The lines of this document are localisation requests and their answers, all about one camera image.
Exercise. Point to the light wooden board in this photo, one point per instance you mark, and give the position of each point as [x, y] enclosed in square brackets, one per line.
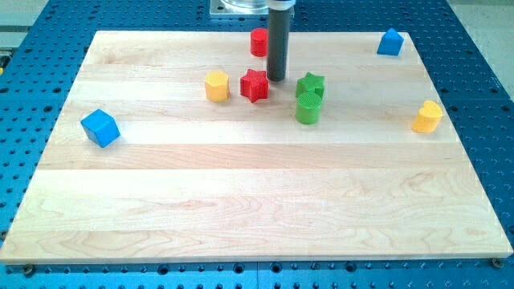
[190, 180]

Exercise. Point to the yellow hexagon block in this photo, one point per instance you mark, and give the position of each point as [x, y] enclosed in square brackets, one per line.
[217, 85]

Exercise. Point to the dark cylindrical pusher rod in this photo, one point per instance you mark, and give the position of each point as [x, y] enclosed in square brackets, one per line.
[279, 23]

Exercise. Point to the white rod holder collar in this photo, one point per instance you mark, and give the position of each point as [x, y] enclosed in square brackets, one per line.
[280, 4]

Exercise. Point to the red star block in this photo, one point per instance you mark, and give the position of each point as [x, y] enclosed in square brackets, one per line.
[254, 85]

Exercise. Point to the red cylinder block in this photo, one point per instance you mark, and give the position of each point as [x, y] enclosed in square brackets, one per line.
[258, 42]

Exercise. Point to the green star block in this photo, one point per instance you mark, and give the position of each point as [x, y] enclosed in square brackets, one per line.
[311, 83]

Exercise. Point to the blue pentagon house block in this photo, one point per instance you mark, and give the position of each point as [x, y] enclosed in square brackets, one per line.
[391, 43]

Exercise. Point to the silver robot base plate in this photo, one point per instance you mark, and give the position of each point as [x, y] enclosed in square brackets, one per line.
[233, 9]

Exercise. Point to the yellow heart block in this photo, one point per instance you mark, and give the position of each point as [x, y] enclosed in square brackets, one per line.
[428, 117]

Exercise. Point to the green cylinder block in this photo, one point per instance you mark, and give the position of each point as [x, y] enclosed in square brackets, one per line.
[308, 106]

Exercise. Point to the blue cube block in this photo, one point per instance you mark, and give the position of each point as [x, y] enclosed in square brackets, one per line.
[100, 128]

